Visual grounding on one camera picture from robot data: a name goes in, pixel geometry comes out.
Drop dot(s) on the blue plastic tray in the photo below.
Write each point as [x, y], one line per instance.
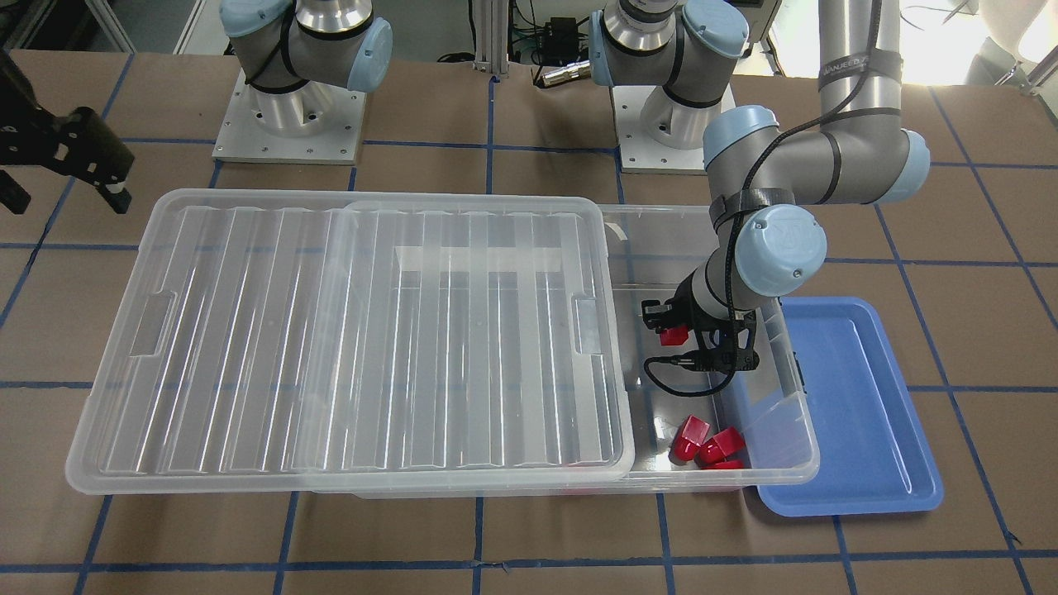
[829, 424]

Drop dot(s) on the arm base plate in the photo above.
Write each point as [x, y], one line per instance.
[317, 124]
[658, 136]

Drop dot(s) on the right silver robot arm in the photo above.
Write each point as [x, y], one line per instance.
[306, 70]

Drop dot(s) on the silver cylinder connector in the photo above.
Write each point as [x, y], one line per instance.
[580, 70]

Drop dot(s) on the clear plastic box lid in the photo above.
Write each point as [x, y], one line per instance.
[379, 344]

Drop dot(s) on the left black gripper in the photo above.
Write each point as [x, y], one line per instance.
[687, 311]

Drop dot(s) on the aluminium frame post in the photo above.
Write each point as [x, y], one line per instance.
[491, 25]

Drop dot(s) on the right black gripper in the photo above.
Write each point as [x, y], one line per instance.
[51, 142]

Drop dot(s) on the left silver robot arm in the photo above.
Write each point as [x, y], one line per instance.
[763, 179]

